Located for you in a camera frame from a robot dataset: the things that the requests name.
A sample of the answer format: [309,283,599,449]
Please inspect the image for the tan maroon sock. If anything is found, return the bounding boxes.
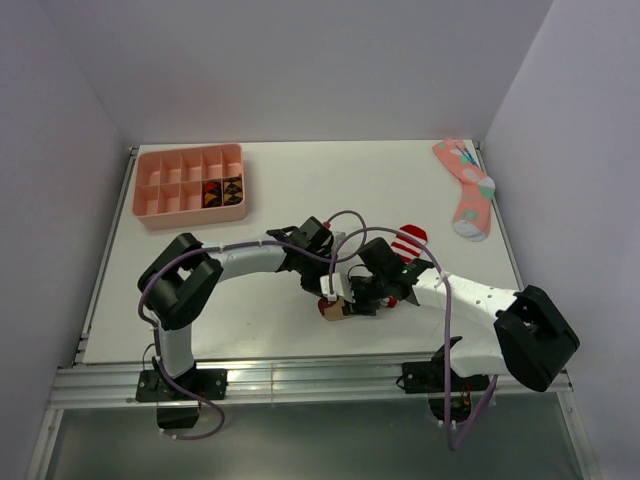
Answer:
[317,297,350,321]

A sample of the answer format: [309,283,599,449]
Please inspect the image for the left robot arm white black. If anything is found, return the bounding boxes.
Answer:
[137,217,334,399]

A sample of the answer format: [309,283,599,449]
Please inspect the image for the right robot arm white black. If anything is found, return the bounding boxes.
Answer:
[352,238,580,392]

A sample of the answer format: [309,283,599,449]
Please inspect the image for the red white striped sock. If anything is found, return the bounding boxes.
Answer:
[382,224,428,308]

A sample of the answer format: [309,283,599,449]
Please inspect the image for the brown argyle rolled sock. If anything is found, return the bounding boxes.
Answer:
[222,175,244,206]

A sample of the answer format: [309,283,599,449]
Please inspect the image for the pink patterned sock pair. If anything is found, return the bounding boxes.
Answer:
[432,139,496,242]

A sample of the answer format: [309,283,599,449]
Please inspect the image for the red argyle rolled sock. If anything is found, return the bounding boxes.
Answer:
[202,180,223,208]

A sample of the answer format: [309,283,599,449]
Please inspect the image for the pink divided organizer tray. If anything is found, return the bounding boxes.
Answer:
[132,144,247,231]

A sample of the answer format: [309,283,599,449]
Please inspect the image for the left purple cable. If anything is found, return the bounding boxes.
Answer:
[138,209,369,442]

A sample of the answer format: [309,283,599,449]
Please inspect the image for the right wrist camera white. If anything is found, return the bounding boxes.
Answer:
[320,272,354,303]

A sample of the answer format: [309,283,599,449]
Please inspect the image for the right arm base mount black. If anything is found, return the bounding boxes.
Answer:
[395,347,491,424]

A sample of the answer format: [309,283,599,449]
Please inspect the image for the aluminium rail frame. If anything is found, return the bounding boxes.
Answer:
[24,142,601,480]

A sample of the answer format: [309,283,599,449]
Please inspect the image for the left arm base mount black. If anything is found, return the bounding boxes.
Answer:
[135,367,228,433]

